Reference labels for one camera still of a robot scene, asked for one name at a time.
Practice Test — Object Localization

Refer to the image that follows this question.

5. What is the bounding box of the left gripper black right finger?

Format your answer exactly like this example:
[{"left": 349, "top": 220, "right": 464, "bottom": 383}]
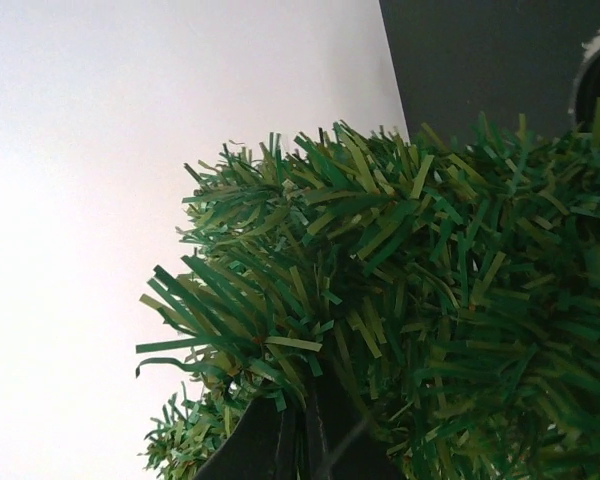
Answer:
[{"left": 307, "top": 363, "right": 404, "bottom": 480}]

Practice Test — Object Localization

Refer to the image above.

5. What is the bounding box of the white tree pot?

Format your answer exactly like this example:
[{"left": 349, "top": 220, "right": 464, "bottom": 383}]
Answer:
[{"left": 568, "top": 29, "right": 600, "bottom": 126}]

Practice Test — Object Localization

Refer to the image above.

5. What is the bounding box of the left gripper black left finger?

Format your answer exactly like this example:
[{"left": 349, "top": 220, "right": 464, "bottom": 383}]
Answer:
[{"left": 195, "top": 397, "right": 298, "bottom": 480}]

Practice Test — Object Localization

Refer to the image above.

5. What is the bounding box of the small green christmas tree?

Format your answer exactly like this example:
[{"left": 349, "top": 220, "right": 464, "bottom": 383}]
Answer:
[{"left": 137, "top": 100, "right": 600, "bottom": 479}]

